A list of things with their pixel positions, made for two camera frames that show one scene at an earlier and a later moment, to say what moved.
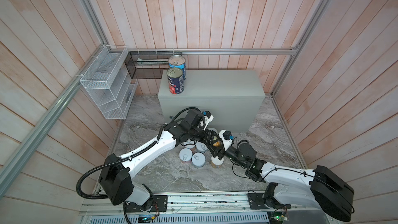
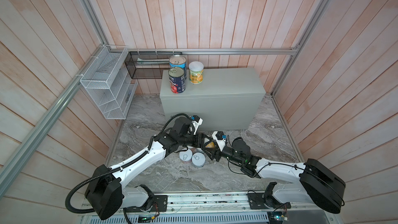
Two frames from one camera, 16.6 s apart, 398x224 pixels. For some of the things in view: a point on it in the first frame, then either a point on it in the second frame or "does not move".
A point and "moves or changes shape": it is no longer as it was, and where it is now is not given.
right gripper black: [216, 152] does not move
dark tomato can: [175, 80] does not move
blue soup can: [179, 61] does not move
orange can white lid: [218, 143] moves or changes shape
